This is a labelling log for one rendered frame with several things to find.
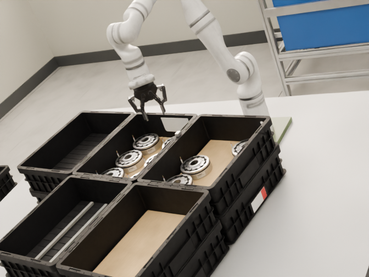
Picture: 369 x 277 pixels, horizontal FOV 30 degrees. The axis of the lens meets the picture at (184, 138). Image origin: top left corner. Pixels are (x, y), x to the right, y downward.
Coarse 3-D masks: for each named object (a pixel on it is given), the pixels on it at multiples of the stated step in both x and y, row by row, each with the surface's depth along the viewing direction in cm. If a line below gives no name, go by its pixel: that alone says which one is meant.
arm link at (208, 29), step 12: (204, 24) 241; (216, 24) 242; (204, 36) 242; (216, 36) 241; (216, 48) 242; (216, 60) 246; (228, 60) 242; (240, 60) 243; (228, 72) 245; (240, 72) 242; (240, 84) 246
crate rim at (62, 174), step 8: (80, 112) 280; (88, 112) 277; (96, 112) 274; (104, 112) 272; (112, 112) 270; (120, 112) 267; (128, 112) 265; (72, 120) 276; (64, 128) 272; (24, 160) 258; (24, 168) 253; (32, 168) 251; (40, 168) 248; (48, 176) 246; (56, 176) 243; (64, 176) 240
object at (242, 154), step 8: (264, 128) 222; (256, 136) 219; (248, 144) 215; (240, 152) 213; (248, 152) 215; (232, 160) 210; (240, 160) 212; (152, 168) 223; (232, 168) 209; (144, 176) 220; (224, 176) 205; (160, 184) 212; (168, 184) 211; (176, 184) 209; (184, 184) 208; (216, 184) 202; (216, 192) 203
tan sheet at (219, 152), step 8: (208, 144) 244; (216, 144) 242; (224, 144) 241; (232, 144) 239; (200, 152) 241; (208, 152) 239; (216, 152) 238; (224, 152) 236; (216, 160) 233; (224, 160) 231; (216, 168) 229; (224, 168) 227; (208, 176) 226; (216, 176) 224; (200, 184) 224; (208, 184) 222
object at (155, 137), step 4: (144, 136) 259; (152, 136) 256; (156, 136) 255; (136, 140) 258; (152, 140) 254; (156, 140) 253; (136, 144) 256; (140, 144) 254; (144, 144) 253; (148, 144) 252; (152, 144) 251; (136, 148) 252; (140, 148) 251; (144, 148) 251
